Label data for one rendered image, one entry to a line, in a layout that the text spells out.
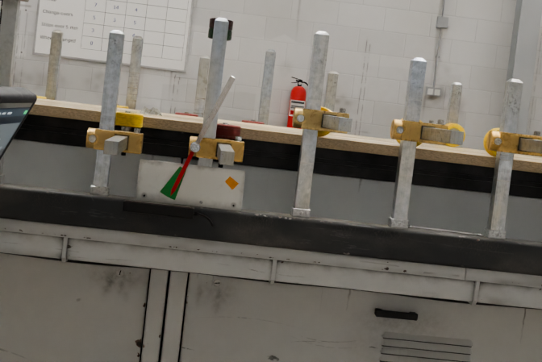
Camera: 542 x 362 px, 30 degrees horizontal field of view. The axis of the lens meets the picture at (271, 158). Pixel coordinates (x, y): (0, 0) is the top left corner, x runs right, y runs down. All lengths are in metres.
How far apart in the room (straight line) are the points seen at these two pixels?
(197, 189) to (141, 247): 0.21
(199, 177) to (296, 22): 7.28
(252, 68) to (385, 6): 1.41
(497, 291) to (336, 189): 0.50
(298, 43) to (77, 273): 7.09
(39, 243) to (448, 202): 1.09
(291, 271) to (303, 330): 0.31
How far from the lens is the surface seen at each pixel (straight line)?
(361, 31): 9.79
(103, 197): 2.50
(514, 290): 2.69
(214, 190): 2.50
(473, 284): 2.66
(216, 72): 2.49
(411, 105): 2.55
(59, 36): 3.62
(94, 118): 2.67
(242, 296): 2.80
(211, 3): 9.69
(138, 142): 2.49
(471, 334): 2.92
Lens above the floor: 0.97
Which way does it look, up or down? 3 degrees down
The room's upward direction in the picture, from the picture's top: 7 degrees clockwise
